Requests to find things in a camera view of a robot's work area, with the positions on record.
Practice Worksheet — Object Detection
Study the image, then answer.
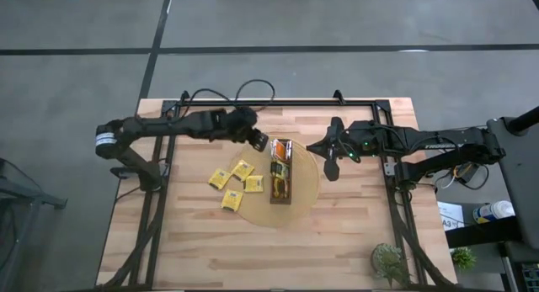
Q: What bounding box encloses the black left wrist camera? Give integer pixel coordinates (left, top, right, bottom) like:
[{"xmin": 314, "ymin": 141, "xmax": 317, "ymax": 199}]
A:
[{"xmin": 251, "ymin": 129, "xmax": 270, "ymax": 153}]

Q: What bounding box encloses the dark grey side table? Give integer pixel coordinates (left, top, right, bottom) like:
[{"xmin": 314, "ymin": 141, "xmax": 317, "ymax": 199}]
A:
[{"xmin": 487, "ymin": 114, "xmax": 539, "ymax": 251}]

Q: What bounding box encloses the brown wooden tea box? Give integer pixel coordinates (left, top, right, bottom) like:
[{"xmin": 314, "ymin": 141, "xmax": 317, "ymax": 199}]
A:
[{"xmin": 269, "ymin": 138, "xmax": 293, "ymax": 205}]

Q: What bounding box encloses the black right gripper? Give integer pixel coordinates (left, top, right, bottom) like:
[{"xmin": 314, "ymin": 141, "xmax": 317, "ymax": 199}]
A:
[{"xmin": 306, "ymin": 116, "xmax": 357, "ymax": 162}]

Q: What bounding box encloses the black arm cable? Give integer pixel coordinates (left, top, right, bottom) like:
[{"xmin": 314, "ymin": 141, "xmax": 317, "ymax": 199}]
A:
[
  {"xmin": 339, "ymin": 127, "xmax": 363, "ymax": 163},
  {"xmin": 180, "ymin": 88, "xmax": 232, "ymax": 116}
]

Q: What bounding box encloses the black shelf board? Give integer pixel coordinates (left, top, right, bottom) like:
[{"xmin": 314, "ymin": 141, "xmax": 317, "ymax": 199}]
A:
[{"xmin": 445, "ymin": 215, "xmax": 526, "ymax": 249}]

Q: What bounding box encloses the black power supply box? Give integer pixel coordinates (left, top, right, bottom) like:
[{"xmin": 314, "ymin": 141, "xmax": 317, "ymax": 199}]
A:
[{"xmin": 452, "ymin": 161, "xmax": 485, "ymax": 186}]

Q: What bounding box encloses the white paper sheet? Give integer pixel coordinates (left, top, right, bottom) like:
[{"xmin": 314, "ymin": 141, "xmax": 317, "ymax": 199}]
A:
[{"xmin": 436, "ymin": 201, "xmax": 466, "ymax": 232}]

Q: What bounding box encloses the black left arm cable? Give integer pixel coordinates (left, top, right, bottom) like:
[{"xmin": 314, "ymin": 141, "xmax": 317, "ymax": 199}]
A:
[{"xmin": 180, "ymin": 88, "xmax": 232, "ymax": 116}]

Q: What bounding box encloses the white wipes canister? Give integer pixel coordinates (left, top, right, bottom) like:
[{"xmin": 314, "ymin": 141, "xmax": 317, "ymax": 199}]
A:
[{"xmin": 472, "ymin": 200, "xmax": 516, "ymax": 225}]

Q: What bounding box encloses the small green plant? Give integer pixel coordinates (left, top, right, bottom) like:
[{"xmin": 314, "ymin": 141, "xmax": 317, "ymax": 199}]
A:
[{"xmin": 451, "ymin": 247, "xmax": 478, "ymax": 271}]

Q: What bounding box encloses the black left wrist camera cable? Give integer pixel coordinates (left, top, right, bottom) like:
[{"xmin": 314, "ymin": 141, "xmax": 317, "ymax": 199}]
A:
[{"xmin": 233, "ymin": 79, "xmax": 276, "ymax": 112}]

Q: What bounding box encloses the black metal table frame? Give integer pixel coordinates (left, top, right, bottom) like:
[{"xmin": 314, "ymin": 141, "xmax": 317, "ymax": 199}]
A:
[{"xmin": 99, "ymin": 89, "xmax": 458, "ymax": 292}]

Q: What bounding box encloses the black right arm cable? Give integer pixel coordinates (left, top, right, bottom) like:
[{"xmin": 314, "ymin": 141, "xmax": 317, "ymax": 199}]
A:
[{"xmin": 339, "ymin": 127, "xmax": 363, "ymax": 163}]

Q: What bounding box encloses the potted green plant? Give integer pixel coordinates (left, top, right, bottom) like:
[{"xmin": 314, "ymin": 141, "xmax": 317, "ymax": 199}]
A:
[{"xmin": 370, "ymin": 242, "xmax": 412, "ymax": 287}]

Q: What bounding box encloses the round woven placemat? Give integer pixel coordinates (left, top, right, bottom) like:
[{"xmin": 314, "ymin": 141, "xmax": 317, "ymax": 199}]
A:
[{"xmin": 229, "ymin": 135, "xmax": 322, "ymax": 229}]

